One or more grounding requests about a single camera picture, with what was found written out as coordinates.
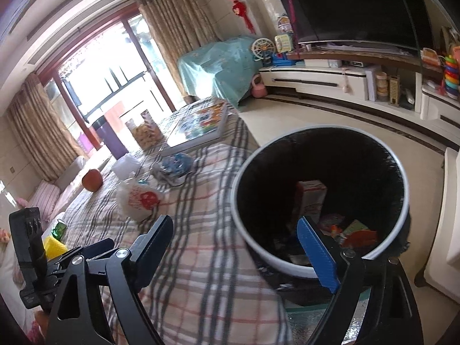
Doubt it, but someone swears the ferris wheel toy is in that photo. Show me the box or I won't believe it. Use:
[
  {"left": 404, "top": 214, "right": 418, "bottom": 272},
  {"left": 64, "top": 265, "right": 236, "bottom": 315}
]
[{"left": 251, "top": 38, "right": 275, "bottom": 67}]

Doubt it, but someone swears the red snack bag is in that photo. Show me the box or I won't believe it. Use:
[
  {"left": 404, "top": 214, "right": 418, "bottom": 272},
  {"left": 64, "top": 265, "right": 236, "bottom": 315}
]
[{"left": 345, "top": 230, "right": 379, "bottom": 256}]

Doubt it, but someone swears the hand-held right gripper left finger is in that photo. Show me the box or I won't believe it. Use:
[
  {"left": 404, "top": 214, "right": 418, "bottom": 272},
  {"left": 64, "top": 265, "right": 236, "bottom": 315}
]
[{"left": 45, "top": 215, "right": 175, "bottom": 345}]

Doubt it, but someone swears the pink toy kettle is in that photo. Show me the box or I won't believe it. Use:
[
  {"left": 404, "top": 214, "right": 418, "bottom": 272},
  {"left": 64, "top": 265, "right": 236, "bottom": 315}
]
[{"left": 251, "top": 75, "right": 267, "bottom": 98}]

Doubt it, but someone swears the red-framed glass door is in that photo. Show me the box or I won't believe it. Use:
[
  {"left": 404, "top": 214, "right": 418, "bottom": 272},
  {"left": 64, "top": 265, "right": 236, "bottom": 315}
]
[{"left": 38, "top": 7, "right": 180, "bottom": 141}]

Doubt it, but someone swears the light sofa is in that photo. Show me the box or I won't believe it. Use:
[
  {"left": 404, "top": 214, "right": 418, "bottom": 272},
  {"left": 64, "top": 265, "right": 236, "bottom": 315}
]
[{"left": 0, "top": 156, "right": 108, "bottom": 259}]

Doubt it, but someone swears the white television cabinet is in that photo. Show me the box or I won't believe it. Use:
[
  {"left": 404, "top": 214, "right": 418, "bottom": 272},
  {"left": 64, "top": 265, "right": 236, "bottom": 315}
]
[{"left": 259, "top": 48, "right": 460, "bottom": 130}]

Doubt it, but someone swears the colourful flat game box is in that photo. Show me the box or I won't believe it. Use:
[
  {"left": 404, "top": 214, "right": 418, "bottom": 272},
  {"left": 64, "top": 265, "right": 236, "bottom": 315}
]
[{"left": 160, "top": 101, "right": 238, "bottom": 155}]

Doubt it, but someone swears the white side cabinet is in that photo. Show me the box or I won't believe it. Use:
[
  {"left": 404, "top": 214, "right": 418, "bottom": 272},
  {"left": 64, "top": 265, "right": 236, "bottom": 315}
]
[{"left": 424, "top": 147, "right": 460, "bottom": 295}]

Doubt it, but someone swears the rainbow stacking ring toy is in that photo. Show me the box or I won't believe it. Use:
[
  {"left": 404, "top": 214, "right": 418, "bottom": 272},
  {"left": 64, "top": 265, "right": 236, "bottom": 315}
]
[{"left": 442, "top": 55, "right": 460, "bottom": 100}]

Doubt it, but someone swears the green carton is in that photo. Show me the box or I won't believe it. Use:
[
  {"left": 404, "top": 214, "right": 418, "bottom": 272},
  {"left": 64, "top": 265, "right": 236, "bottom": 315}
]
[{"left": 341, "top": 219, "right": 371, "bottom": 238}]

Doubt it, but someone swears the yellow green toy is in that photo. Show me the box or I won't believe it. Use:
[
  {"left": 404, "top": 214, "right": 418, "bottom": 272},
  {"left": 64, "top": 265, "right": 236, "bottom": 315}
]
[{"left": 275, "top": 34, "right": 292, "bottom": 53}]

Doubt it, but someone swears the white red-printed plastic bag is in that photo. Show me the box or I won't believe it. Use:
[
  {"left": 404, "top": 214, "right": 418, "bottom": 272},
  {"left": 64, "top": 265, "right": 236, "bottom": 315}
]
[{"left": 117, "top": 172, "right": 165, "bottom": 221}]

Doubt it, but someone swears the pink striped pillow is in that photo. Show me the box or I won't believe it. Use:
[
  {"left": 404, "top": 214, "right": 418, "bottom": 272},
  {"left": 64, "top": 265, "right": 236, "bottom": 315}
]
[{"left": 29, "top": 181, "right": 60, "bottom": 220}]

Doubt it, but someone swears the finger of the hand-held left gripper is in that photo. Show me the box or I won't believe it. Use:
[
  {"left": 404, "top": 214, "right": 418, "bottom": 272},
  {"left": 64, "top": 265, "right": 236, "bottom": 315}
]
[
  {"left": 57, "top": 238, "right": 115, "bottom": 259},
  {"left": 86, "top": 246, "right": 120, "bottom": 264}
]

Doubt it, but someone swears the clear jar of cookies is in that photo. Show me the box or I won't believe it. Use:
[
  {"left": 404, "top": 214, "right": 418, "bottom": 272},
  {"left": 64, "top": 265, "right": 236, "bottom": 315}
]
[{"left": 126, "top": 111, "right": 166, "bottom": 152}]

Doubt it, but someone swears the black television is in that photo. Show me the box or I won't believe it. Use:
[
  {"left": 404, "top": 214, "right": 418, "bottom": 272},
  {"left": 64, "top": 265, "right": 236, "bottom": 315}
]
[{"left": 269, "top": 0, "right": 437, "bottom": 49}]

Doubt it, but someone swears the orange toy cash register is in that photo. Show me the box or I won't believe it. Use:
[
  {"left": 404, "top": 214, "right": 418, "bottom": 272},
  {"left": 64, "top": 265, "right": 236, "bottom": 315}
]
[{"left": 420, "top": 47, "right": 441, "bottom": 67}]

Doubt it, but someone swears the red apple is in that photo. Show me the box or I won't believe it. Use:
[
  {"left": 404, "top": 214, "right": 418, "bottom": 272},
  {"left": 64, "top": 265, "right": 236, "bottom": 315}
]
[{"left": 82, "top": 169, "right": 103, "bottom": 192}]

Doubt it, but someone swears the white bin with black bag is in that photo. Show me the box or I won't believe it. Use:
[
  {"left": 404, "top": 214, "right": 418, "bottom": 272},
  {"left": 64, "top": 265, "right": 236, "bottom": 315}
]
[{"left": 230, "top": 126, "right": 411, "bottom": 295}]

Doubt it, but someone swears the red heart hanging decoration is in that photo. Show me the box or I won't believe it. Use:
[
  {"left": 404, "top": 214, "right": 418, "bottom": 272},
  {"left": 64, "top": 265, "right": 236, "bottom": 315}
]
[{"left": 214, "top": 0, "right": 256, "bottom": 33}]

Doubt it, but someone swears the white and red carton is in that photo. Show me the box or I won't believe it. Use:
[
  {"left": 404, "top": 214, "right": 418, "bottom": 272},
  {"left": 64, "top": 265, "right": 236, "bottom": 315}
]
[{"left": 295, "top": 180, "right": 327, "bottom": 223}]

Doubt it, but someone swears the beige patterned curtain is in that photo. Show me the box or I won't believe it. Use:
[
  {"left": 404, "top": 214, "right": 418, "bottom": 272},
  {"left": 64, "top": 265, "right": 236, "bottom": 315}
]
[
  {"left": 134, "top": 0, "right": 221, "bottom": 101},
  {"left": 7, "top": 74, "right": 85, "bottom": 182}
]

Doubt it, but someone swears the teal covered armchair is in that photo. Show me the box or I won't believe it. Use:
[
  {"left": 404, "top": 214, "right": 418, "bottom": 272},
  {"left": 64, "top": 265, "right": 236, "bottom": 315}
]
[{"left": 178, "top": 35, "right": 263, "bottom": 108}]

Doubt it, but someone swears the light blue plastic bag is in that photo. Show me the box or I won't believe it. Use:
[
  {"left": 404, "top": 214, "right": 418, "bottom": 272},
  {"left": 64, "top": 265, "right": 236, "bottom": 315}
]
[{"left": 153, "top": 153, "right": 196, "bottom": 185}]

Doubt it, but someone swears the pink snack packet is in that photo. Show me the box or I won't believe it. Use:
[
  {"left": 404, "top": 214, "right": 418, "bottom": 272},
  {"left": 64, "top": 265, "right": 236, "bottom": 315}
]
[{"left": 318, "top": 214, "right": 346, "bottom": 232}]

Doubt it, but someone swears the purple thermos bottle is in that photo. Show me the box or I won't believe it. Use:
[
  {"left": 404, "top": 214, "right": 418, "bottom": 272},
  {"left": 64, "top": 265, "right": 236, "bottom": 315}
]
[{"left": 91, "top": 117, "right": 127, "bottom": 160}]

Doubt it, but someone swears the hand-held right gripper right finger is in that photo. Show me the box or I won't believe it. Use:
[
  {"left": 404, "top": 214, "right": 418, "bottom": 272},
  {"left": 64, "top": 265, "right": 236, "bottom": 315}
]
[{"left": 297, "top": 217, "right": 414, "bottom": 345}]

